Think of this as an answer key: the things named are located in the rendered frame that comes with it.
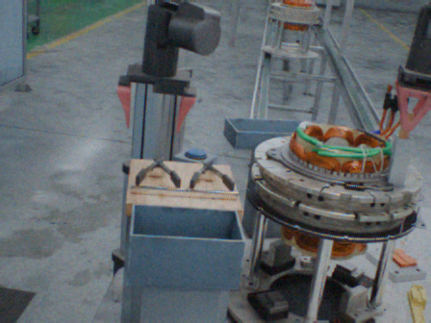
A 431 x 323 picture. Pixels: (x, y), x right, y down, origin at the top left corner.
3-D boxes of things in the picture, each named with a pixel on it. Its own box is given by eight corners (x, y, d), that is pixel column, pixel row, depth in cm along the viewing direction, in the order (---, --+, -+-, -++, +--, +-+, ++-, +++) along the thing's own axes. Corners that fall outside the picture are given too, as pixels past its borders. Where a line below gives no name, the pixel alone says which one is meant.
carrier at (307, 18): (277, 44, 433) (283, 1, 422) (327, 55, 414) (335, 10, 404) (250, 49, 401) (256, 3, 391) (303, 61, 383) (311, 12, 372)
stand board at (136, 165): (241, 223, 99) (243, 210, 99) (124, 216, 97) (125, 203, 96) (228, 176, 118) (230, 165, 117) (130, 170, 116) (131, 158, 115)
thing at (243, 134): (301, 221, 164) (318, 120, 154) (316, 240, 154) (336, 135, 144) (213, 222, 158) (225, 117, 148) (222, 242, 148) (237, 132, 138)
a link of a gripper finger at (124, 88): (157, 136, 100) (163, 82, 96) (113, 133, 99) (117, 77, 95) (157, 123, 106) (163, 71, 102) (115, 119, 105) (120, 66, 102)
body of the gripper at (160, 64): (189, 92, 97) (194, 46, 95) (125, 85, 96) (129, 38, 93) (188, 81, 103) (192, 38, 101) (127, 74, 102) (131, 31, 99)
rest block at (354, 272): (355, 282, 130) (357, 273, 129) (333, 272, 133) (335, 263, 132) (364, 275, 133) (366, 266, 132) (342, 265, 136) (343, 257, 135)
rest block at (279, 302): (274, 295, 121) (275, 286, 121) (288, 310, 117) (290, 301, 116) (256, 299, 120) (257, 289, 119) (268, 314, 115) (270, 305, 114)
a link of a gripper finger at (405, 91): (423, 127, 107) (439, 76, 104) (429, 137, 101) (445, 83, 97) (385, 119, 108) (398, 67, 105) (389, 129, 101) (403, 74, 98)
